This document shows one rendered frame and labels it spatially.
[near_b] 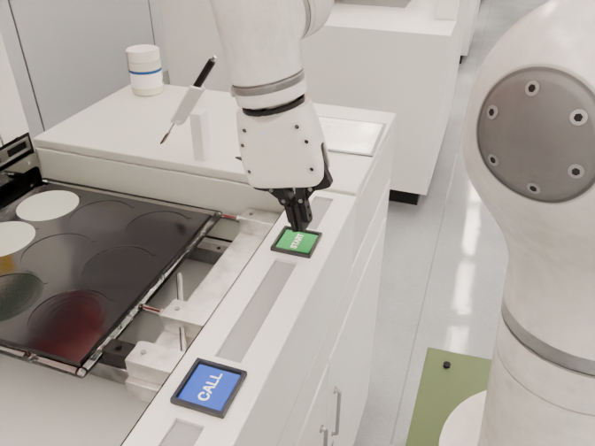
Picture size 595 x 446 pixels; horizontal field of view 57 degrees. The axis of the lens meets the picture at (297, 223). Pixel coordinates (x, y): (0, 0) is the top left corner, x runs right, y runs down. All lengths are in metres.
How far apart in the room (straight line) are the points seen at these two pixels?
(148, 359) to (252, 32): 0.38
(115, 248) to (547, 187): 0.70
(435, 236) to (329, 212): 1.73
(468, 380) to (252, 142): 0.36
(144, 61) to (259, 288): 0.70
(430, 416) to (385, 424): 1.14
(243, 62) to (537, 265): 0.37
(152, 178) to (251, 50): 0.46
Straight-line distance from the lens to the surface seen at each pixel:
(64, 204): 1.02
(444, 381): 0.64
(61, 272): 0.86
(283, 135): 0.63
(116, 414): 0.75
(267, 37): 0.60
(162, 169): 0.98
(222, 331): 0.62
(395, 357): 1.92
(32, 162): 1.13
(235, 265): 0.84
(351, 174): 0.90
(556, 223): 0.30
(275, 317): 0.63
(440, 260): 2.37
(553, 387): 0.43
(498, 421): 0.50
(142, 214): 0.95
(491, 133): 0.28
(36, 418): 0.78
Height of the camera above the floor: 1.39
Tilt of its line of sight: 33 degrees down
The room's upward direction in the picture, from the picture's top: straight up
